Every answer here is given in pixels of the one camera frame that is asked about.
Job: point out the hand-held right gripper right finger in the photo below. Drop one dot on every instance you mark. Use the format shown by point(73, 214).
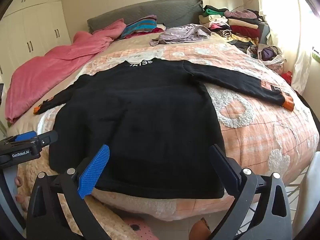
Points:
point(222, 165)

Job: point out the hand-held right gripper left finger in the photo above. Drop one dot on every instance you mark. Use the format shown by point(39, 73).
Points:
point(95, 172)

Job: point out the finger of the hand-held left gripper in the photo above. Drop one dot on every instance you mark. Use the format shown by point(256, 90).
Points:
point(25, 136)
point(48, 137)

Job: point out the black sweater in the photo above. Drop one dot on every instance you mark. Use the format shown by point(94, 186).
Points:
point(140, 120)

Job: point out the white bag of clothes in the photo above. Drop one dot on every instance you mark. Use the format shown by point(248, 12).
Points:
point(268, 53)

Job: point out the pile of folded clothes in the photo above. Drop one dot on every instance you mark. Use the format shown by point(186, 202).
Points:
point(242, 27)

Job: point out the person's left hand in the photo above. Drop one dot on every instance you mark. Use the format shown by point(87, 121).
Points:
point(18, 180)

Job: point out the orange white tufted bedspread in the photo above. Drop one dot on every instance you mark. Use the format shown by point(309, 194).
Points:
point(250, 135)

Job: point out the pink blanket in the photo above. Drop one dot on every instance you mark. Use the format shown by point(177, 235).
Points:
point(50, 72)

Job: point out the brown shoe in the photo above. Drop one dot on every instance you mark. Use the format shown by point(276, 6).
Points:
point(200, 230)

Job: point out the pink slipper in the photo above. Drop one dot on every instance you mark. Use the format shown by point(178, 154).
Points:
point(140, 232)

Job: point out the red bag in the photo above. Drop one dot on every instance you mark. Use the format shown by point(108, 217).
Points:
point(287, 76)

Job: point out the white wardrobe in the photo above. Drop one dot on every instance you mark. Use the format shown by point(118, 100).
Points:
point(32, 25)

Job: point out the lilac garment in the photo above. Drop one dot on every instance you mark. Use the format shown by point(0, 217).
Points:
point(180, 33)

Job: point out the striped folded blanket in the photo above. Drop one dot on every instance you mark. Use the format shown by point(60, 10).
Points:
point(141, 26)

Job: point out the grey quilted headboard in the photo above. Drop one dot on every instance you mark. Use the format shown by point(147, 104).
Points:
point(150, 12)

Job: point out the white curtain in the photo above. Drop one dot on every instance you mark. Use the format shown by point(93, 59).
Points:
point(272, 5)

